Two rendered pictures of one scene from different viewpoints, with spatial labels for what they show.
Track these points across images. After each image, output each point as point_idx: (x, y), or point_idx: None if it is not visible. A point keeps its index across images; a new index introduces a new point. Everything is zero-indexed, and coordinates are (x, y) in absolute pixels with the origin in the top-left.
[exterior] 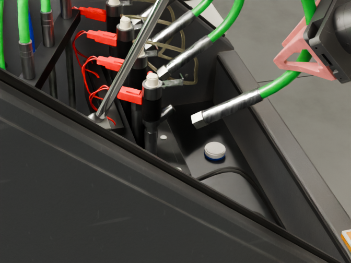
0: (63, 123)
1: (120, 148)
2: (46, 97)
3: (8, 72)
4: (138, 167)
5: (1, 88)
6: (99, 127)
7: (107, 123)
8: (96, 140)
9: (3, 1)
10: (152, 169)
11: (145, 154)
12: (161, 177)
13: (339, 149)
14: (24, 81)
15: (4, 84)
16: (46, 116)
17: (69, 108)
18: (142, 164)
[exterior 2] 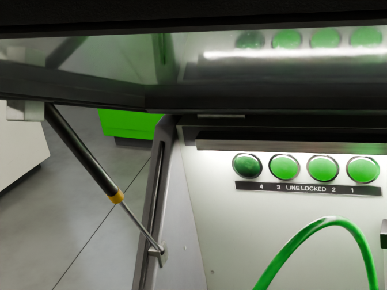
0: (142, 221)
1: (142, 259)
2: (150, 210)
3: (163, 194)
4: (134, 270)
5: (148, 187)
6: (145, 243)
7: (151, 250)
8: (140, 241)
9: (367, 268)
10: (136, 282)
11: (140, 275)
12: (132, 287)
13: None
14: (162, 203)
15: (152, 190)
16: (143, 212)
17: (158, 229)
18: (137, 274)
